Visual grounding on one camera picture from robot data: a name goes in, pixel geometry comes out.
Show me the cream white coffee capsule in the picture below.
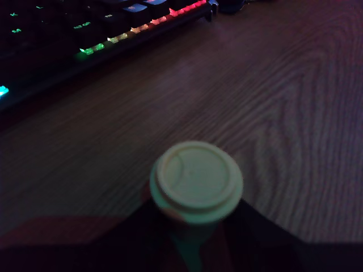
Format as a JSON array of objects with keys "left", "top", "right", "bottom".
[{"left": 149, "top": 141, "right": 244, "bottom": 272}]

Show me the backlit black mechanical keyboard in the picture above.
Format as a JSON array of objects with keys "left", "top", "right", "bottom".
[{"left": 0, "top": 0, "right": 219, "bottom": 114}]

